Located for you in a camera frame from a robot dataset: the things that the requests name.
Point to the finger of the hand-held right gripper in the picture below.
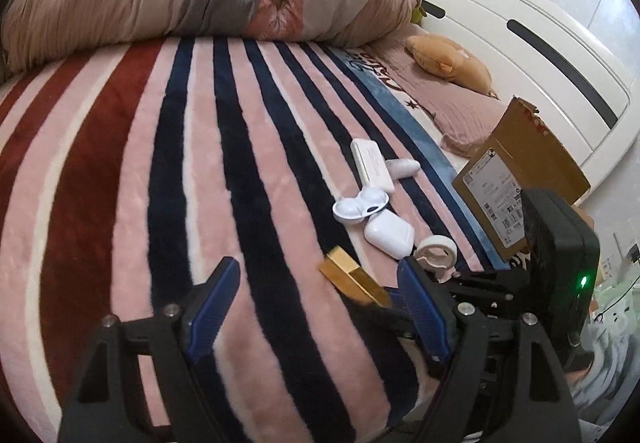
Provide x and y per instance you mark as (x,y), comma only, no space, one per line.
(395,299)
(482,282)

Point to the small white oval case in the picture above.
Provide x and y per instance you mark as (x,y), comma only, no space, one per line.
(404,168)

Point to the brown plush toy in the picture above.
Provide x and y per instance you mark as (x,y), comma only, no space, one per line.
(450,60)

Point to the pink pillow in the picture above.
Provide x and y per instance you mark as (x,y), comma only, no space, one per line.
(450,113)

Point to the striped plush blanket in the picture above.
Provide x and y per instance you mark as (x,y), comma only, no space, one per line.
(150,198)

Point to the white closed earbud case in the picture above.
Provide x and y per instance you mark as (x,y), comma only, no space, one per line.
(389,234)

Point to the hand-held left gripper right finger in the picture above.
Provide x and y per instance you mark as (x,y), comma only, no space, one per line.
(422,310)

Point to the brown cardboard box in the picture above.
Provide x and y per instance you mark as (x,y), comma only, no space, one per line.
(520,173)

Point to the white bed headboard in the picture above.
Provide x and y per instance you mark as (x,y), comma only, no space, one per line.
(500,23)

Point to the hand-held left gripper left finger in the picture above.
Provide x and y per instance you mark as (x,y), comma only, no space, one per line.
(210,310)

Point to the green plush toy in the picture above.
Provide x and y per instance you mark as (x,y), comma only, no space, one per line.
(419,12)

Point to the gold rectangular box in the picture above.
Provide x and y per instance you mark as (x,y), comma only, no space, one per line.
(352,275)

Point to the white rectangular power bank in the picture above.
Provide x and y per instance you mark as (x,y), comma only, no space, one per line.
(372,165)

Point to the white open earbud case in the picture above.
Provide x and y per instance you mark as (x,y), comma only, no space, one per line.
(357,208)

